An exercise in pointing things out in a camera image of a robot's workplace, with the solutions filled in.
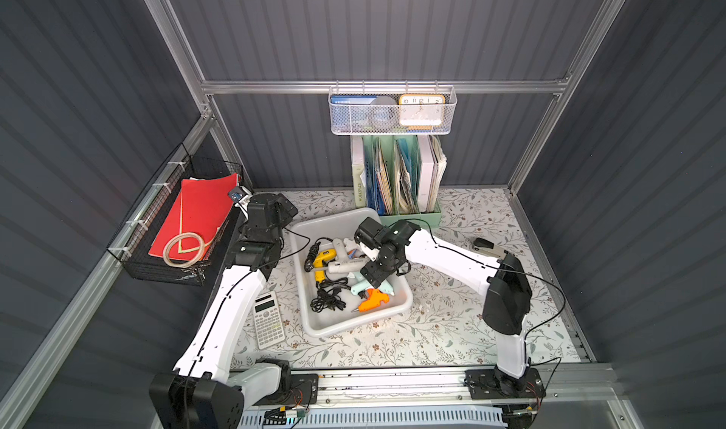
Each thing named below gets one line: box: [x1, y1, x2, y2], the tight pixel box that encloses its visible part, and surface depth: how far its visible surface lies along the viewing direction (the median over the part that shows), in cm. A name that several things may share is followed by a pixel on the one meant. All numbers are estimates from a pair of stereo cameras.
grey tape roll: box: [368, 95, 400, 131], surface depth 89 cm
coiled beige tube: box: [162, 232, 206, 269], surface depth 68 cm
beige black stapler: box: [469, 237, 507, 258], surface depth 101 cm
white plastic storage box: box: [290, 207, 414, 338], surface depth 90 cm
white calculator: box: [252, 291, 286, 350], surface depth 86 cm
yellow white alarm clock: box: [397, 93, 447, 131], surface depth 90 cm
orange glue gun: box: [358, 288, 390, 312], surface depth 89 cm
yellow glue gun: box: [312, 248, 337, 284], surface depth 98 cm
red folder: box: [148, 172, 239, 258], surface depth 75 cm
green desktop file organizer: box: [362, 135, 443, 229], surface depth 104 cm
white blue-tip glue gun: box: [328, 238, 370, 274], surface depth 93 cm
